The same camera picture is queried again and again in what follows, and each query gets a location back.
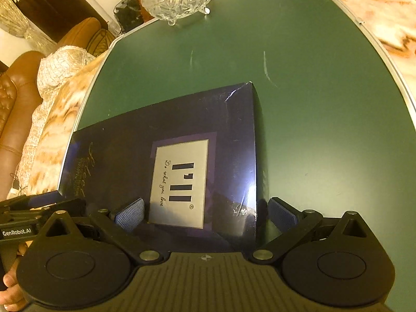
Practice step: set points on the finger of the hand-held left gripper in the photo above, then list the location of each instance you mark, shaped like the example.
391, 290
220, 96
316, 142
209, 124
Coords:
47, 197
73, 207

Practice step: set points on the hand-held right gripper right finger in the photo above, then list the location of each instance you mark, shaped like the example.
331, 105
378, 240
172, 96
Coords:
282, 214

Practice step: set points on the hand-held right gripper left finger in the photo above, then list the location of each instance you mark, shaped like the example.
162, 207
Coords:
131, 214

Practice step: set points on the dark blue cardboard box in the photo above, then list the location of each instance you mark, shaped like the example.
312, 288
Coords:
130, 156

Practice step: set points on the person's left hand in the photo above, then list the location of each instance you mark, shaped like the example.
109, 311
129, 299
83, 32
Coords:
13, 295

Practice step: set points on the brown leather sofa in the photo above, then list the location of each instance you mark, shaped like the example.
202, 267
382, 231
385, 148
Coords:
13, 104

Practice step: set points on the white quilted sofa cover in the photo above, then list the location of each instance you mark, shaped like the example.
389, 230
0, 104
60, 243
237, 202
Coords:
55, 68

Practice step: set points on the gold lace curtain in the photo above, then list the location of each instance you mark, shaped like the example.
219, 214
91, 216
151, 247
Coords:
16, 19

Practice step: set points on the dark wooden door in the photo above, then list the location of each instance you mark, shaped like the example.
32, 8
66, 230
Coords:
65, 0

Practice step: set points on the dark plastic bag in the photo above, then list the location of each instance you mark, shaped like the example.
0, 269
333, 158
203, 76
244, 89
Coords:
130, 13

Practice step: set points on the green board with metal frame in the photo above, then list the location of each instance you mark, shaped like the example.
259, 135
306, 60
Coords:
308, 71

